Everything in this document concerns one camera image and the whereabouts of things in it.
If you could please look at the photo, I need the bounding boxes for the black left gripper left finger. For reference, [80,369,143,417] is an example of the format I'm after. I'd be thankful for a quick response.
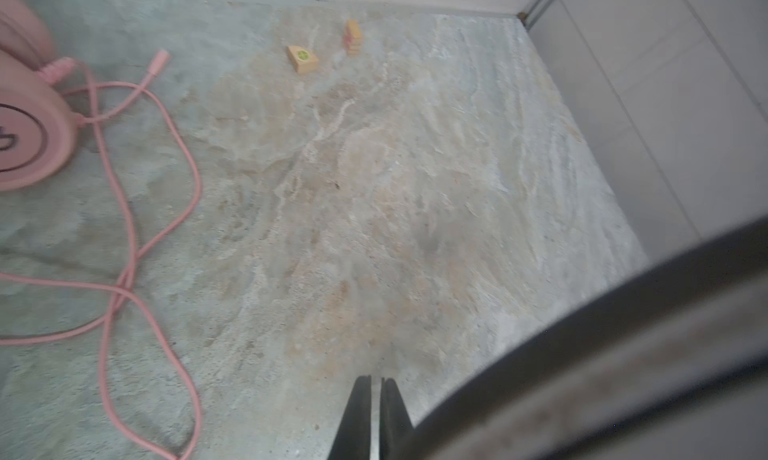
[327,375,372,460]

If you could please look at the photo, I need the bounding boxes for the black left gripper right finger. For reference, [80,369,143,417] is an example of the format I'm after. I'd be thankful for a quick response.
[379,378,413,460]

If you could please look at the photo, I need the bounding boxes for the wooden block red letter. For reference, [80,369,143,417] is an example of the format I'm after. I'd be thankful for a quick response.
[344,20,364,56]

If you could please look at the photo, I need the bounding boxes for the pink headphones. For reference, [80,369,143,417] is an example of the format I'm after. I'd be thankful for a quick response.
[0,0,172,193]

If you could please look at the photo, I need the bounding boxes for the wooden block green sticker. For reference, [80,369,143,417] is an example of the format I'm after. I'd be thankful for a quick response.
[287,46,319,76]

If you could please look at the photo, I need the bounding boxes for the white black headphones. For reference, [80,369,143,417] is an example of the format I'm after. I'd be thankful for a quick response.
[392,219,767,459]

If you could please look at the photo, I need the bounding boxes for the pink headphone cable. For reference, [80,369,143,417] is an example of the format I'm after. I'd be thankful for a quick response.
[0,63,203,460]

